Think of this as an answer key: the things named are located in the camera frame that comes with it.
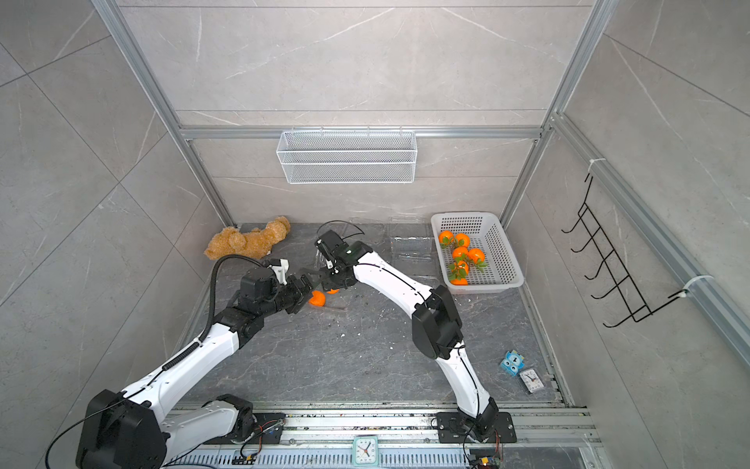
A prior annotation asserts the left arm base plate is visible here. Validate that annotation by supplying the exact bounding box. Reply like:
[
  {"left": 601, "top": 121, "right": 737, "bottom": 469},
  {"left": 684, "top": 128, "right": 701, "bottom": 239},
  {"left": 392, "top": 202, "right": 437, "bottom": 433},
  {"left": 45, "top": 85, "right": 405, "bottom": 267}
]
[{"left": 232, "top": 414, "right": 286, "bottom": 445}]

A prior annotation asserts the white wire wall basket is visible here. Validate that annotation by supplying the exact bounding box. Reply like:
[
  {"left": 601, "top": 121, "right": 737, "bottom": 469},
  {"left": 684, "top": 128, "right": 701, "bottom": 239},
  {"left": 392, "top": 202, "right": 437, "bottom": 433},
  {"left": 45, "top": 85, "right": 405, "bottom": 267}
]
[{"left": 277, "top": 130, "right": 418, "bottom": 185}]

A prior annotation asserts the small blue clock on table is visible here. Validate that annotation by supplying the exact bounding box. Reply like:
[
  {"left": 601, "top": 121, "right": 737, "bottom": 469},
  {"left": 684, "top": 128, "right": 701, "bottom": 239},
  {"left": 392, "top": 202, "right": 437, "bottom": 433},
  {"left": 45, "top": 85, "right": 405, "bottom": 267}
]
[{"left": 500, "top": 350, "right": 525, "bottom": 376}]

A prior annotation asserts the white plastic basket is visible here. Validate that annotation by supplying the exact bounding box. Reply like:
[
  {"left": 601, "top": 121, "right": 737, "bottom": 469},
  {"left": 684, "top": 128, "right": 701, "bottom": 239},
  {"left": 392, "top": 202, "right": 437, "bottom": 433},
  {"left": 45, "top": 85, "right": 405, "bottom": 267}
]
[{"left": 431, "top": 212, "right": 525, "bottom": 295}]

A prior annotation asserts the small white square clock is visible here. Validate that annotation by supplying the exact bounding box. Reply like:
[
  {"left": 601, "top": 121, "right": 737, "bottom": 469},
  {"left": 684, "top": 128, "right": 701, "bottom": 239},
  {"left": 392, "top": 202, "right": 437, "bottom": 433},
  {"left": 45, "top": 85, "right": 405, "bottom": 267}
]
[{"left": 519, "top": 369, "right": 545, "bottom": 394}]

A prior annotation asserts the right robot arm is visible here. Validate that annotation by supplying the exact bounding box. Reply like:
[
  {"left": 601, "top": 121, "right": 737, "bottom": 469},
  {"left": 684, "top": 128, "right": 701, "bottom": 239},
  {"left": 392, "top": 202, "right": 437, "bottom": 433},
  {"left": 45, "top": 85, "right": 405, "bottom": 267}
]
[{"left": 316, "top": 231, "right": 499, "bottom": 442}]

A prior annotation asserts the small white clock front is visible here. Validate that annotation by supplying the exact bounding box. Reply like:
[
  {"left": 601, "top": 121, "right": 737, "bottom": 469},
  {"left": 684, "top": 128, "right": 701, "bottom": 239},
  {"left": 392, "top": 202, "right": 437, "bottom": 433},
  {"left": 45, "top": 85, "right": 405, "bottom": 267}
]
[{"left": 352, "top": 435, "right": 380, "bottom": 467}]

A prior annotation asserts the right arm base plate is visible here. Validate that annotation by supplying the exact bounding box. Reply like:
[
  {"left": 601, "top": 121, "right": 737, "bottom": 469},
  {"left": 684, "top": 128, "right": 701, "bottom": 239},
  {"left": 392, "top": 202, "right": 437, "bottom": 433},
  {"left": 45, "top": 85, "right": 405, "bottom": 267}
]
[{"left": 431, "top": 412, "right": 518, "bottom": 445}]

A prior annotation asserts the black wall hook rack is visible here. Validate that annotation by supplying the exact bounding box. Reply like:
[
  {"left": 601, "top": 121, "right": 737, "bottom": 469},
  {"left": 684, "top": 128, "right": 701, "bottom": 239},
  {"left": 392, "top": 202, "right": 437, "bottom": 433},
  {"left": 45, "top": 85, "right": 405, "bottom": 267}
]
[{"left": 561, "top": 174, "right": 689, "bottom": 329}]

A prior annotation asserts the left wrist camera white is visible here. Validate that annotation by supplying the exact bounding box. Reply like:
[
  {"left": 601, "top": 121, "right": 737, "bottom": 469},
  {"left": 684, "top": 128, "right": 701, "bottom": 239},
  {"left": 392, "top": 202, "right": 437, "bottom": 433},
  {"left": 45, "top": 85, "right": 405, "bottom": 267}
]
[{"left": 269, "top": 259, "right": 290, "bottom": 285}]

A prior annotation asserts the leafy twin oranges container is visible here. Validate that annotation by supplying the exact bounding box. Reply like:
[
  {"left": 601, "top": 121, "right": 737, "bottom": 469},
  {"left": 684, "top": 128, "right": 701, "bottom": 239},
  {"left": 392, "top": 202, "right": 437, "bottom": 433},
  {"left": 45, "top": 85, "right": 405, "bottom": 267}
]
[
  {"left": 452, "top": 247, "right": 488, "bottom": 270},
  {"left": 439, "top": 231, "right": 471, "bottom": 249}
]

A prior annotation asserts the brown teddy bear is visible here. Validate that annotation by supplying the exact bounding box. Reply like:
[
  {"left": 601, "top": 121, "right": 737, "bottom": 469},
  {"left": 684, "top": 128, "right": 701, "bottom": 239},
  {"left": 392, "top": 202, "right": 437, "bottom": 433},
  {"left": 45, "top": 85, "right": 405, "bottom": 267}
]
[{"left": 204, "top": 216, "right": 291, "bottom": 260}]

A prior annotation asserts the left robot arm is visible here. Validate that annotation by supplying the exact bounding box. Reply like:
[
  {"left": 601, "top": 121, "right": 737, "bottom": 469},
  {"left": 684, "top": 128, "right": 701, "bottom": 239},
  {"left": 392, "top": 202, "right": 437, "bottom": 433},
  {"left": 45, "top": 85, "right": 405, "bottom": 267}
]
[{"left": 75, "top": 264, "right": 316, "bottom": 468}]

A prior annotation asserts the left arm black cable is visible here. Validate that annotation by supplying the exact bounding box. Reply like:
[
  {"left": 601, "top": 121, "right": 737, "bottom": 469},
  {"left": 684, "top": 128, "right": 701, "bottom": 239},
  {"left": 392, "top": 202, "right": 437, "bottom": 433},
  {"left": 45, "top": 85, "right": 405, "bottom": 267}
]
[{"left": 198, "top": 253, "right": 265, "bottom": 344}]

